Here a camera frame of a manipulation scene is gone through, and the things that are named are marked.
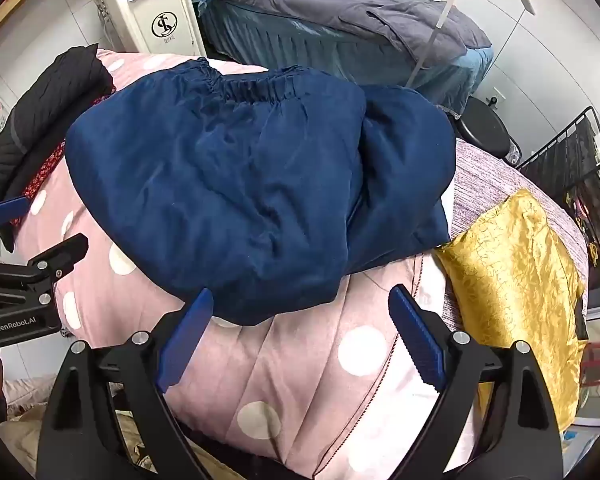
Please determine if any red patterned cloth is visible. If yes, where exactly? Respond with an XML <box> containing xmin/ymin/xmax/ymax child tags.
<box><xmin>10</xmin><ymin>92</ymin><xmax>116</xmax><ymax>228</ymax></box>

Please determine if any yellow satin cloth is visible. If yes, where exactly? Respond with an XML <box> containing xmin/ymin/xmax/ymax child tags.
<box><xmin>436</xmin><ymin>189</ymin><xmax>588</xmax><ymax>433</ymax></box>

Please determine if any pink polka dot blanket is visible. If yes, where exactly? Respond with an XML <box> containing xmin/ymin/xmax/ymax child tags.
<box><xmin>10</xmin><ymin>49</ymin><xmax>486</xmax><ymax>480</ymax></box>

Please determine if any navy blue garment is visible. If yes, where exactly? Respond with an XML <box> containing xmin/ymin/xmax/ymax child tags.
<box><xmin>64</xmin><ymin>57</ymin><xmax>457</xmax><ymax>327</ymax></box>

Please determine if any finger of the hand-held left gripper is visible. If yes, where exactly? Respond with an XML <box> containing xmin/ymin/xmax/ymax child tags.
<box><xmin>22</xmin><ymin>232</ymin><xmax>90</xmax><ymax>286</ymax></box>
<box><xmin>0</xmin><ymin>196</ymin><xmax>30</xmax><ymax>254</ymax></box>

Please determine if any black wire rack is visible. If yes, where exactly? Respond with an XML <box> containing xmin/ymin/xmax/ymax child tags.
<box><xmin>517</xmin><ymin>106</ymin><xmax>600</xmax><ymax>276</ymax></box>

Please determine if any black quilted jacket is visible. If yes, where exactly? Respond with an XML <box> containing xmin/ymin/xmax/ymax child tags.
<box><xmin>0</xmin><ymin>45</ymin><xmax>117</xmax><ymax>201</ymax></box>

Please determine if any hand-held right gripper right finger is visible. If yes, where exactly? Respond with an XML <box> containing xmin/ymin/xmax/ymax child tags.
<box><xmin>387</xmin><ymin>284</ymin><xmax>565</xmax><ymax>480</ymax></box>

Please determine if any white beauty machine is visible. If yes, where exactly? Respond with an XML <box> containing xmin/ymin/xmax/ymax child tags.
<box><xmin>85</xmin><ymin>0</ymin><xmax>207</xmax><ymax>58</ymax></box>

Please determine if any black round stool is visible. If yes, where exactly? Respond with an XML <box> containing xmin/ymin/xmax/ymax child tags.
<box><xmin>452</xmin><ymin>96</ymin><xmax>512</xmax><ymax>160</ymax></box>

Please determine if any blue massage bed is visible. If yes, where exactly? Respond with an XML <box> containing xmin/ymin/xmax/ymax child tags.
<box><xmin>200</xmin><ymin>0</ymin><xmax>495</xmax><ymax>116</ymax></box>

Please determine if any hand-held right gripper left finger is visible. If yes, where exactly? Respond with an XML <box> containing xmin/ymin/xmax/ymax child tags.
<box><xmin>36</xmin><ymin>287</ymin><xmax>215</xmax><ymax>480</ymax></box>

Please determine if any grey bed blanket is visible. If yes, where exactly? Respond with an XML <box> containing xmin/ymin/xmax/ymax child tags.
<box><xmin>215</xmin><ymin>0</ymin><xmax>493</xmax><ymax>58</ymax></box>

